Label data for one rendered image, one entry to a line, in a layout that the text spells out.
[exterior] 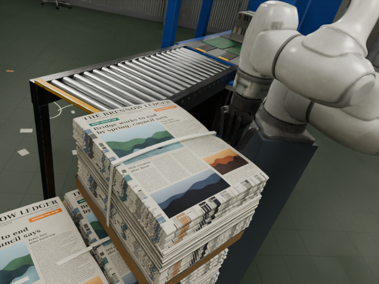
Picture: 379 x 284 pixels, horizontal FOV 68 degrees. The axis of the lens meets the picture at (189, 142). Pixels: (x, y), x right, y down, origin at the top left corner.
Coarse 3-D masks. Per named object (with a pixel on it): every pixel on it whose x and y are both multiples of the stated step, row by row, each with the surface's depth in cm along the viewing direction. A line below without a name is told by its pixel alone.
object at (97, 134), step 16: (112, 112) 70; (128, 112) 71; (144, 112) 72; (160, 112) 74; (176, 112) 76; (80, 128) 63; (96, 128) 62; (112, 128) 64; (128, 128) 65; (144, 128) 66; (160, 128) 68; (176, 128) 69; (192, 128) 71; (80, 144) 64; (96, 144) 58; (112, 144) 59; (128, 144) 60; (80, 160) 69; (96, 160) 60; (80, 176) 73; (96, 176) 63; (96, 192) 67
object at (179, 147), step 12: (192, 132) 70; (144, 144) 61; (168, 144) 63; (180, 144) 64; (192, 144) 65; (204, 144) 66; (108, 156) 56; (120, 156) 56; (144, 156) 58; (156, 156) 59; (168, 156) 60; (108, 168) 56; (120, 168) 53; (132, 168) 54; (108, 180) 57
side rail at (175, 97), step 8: (224, 72) 194; (232, 72) 201; (208, 80) 175; (216, 80) 179; (224, 80) 194; (192, 88) 159; (200, 88) 162; (208, 88) 174; (216, 88) 186; (176, 96) 146; (184, 96) 148; (192, 96) 157; (200, 96) 168; (208, 96) 180; (184, 104) 153; (192, 104) 163
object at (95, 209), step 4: (76, 176) 75; (76, 180) 75; (76, 184) 76; (80, 184) 73; (80, 188) 74; (80, 192) 75; (84, 192) 72; (84, 196) 73; (88, 196) 70; (88, 200) 71; (88, 204) 72; (92, 204) 69; (92, 208) 70; (96, 208) 68; (96, 212) 69; (100, 212) 66; (96, 216) 69; (100, 216) 67; (100, 220) 68
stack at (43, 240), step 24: (72, 192) 76; (0, 216) 65; (24, 216) 67; (48, 216) 68; (72, 216) 75; (0, 240) 61; (24, 240) 62; (48, 240) 63; (72, 240) 64; (96, 240) 66; (0, 264) 57; (24, 264) 58; (48, 264) 59; (72, 264) 60; (96, 264) 61; (120, 264) 62; (216, 264) 72
